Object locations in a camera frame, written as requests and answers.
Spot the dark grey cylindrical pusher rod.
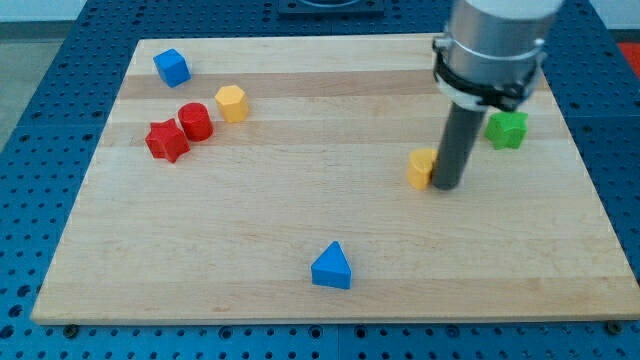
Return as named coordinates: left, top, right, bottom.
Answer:
left=432, top=103, right=486, bottom=190

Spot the yellow heart block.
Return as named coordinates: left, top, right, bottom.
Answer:
left=407, top=148, right=438, bottom=191

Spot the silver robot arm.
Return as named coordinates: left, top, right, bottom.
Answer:
left=432, top=0, right=563, bottom=190

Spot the green star block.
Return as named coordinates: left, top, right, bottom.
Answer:
left=484, top=112, right=528, bottom=150

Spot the blue triangle block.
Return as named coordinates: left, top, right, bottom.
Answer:
left=310, top=241, right=352, bottom=290

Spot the wooden board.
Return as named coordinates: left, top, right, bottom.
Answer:
left=31, top=34, right=639, bottom=325

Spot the yellow hexagon block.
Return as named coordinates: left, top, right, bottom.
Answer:
left=215, top=85, right=249, bottom=123

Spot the red cylinder block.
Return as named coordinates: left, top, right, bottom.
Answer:
left=178, top=102, right=214, bottom=142

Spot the blue cube block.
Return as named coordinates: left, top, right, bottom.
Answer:
left=153, top=48, right=191, bottom=88

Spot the red star block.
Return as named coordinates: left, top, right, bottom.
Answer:
left=145, top=118, right=190, bottom=163

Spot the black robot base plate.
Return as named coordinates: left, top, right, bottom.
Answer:
left=276, top=0, right=385, bottom=15

